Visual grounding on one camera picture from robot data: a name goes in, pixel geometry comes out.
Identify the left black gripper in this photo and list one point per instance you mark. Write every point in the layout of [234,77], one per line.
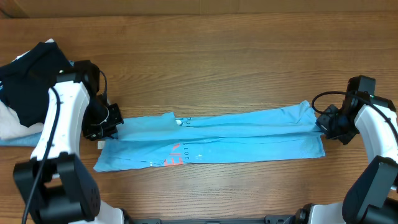
[111,131]

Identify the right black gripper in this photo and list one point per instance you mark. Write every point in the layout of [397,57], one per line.
[322,124]

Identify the light blue printed t-shirt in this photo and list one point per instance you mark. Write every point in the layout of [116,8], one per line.
[160,141]

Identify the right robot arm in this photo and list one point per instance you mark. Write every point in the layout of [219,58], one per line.
[375,119]

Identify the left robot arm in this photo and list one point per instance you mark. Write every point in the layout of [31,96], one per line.
[55,185]

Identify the folded blue denim jeans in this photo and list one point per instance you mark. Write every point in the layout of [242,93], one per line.
[30,140]

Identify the folded black garment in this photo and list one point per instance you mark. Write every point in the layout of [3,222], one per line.
[26,82]

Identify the folded cream white garment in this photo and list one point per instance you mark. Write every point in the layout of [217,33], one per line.
[11,128]

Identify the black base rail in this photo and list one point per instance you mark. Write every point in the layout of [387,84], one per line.
[269,219]

